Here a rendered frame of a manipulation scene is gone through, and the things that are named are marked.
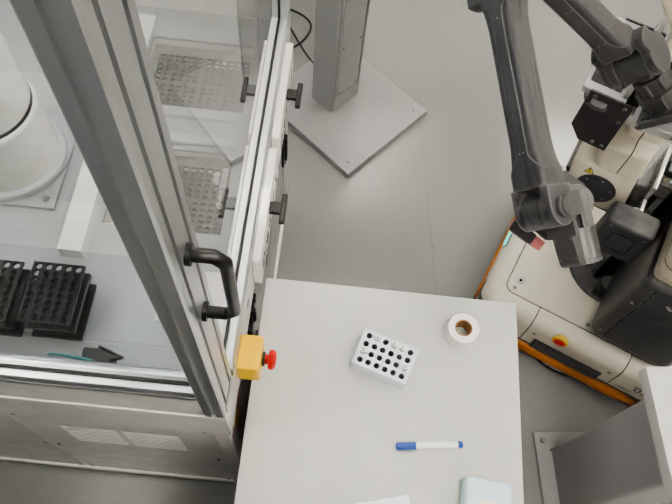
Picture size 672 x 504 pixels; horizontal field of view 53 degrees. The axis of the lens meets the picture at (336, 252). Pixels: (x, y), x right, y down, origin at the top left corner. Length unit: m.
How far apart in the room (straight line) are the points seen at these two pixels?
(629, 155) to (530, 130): 0.75
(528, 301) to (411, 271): 0.47
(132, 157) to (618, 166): 1.45
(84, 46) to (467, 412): 1.23
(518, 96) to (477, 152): 1.71
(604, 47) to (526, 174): 0.37
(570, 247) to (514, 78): 0.27
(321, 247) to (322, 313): 0.94
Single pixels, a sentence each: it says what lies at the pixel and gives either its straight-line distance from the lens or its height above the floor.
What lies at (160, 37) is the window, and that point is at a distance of 0.65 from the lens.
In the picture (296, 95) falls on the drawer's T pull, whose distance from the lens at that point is 1.66.
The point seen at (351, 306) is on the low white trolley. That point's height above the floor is 0.76.
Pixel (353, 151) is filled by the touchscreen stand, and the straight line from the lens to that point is 2.65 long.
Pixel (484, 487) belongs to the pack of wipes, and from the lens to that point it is 1.45.
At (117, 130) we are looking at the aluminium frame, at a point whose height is 1.80.
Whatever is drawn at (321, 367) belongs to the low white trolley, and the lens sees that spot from 1.49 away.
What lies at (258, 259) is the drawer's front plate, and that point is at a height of 0.93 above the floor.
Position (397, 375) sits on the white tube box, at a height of 0.80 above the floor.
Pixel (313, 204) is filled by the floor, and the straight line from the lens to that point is 2.54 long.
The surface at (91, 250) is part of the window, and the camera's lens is 0.72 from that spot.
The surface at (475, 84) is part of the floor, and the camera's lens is 2.99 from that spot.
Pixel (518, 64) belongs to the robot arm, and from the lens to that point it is 1.08.
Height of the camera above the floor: 2.19
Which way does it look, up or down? 63 degrees down
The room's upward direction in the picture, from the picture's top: 8 degrees clockwise
